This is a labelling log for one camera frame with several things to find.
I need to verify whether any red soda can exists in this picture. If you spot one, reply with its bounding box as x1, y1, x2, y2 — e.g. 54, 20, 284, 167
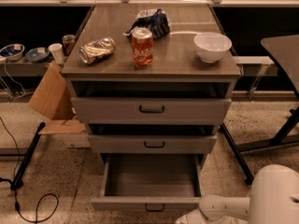
132, 27, 153, 67

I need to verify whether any white paper cup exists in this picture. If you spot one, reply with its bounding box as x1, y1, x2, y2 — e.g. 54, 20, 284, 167
49, 43, 64, 63

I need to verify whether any grey bottom drawer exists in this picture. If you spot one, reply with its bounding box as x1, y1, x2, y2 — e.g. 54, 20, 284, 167
91, 154, 204, 212

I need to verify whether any dark side table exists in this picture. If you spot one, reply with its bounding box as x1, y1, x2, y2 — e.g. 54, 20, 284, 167
237, 35, 299, 151

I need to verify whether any black right table leg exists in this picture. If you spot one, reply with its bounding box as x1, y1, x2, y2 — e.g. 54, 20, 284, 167
220, 123, 254, 185

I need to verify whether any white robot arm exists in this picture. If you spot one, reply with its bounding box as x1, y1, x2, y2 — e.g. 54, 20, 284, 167
175, 164, 299, 224

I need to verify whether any grey drawer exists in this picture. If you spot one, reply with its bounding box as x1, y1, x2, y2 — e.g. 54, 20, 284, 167
91, 154, 204, 212
88, 135, 217, 154
72, 97, 231, 125

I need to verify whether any brown glass jar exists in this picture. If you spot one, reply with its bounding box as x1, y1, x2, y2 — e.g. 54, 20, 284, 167
62, 35, 76, 56

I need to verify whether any black left stand leg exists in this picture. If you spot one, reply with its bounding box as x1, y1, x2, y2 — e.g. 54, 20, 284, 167
10, 122, 46, 190

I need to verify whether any crushed gold soda can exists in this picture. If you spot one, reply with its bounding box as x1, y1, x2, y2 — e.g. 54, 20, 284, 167
79, 37, 116, 65

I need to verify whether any grey drawer cabinet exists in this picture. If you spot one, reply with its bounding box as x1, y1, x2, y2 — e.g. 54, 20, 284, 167
62, 4, 240, 155

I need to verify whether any grey top drawer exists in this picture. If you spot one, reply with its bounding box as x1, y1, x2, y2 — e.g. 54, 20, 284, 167
72, 97, 231, 125

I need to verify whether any white blue bowl on shelf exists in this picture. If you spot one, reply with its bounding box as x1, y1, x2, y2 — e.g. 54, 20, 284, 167
0, 44, 25, 62

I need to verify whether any grey middle drawer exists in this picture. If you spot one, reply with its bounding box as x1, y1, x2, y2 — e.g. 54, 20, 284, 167
88, 135, 217, 154

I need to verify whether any brown cardboard box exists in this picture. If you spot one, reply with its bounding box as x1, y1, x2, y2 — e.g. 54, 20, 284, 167
29, 62, 85, 134

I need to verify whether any blue chip bag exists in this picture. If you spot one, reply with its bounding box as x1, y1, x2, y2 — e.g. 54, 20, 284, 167
124, 8, 170, 39

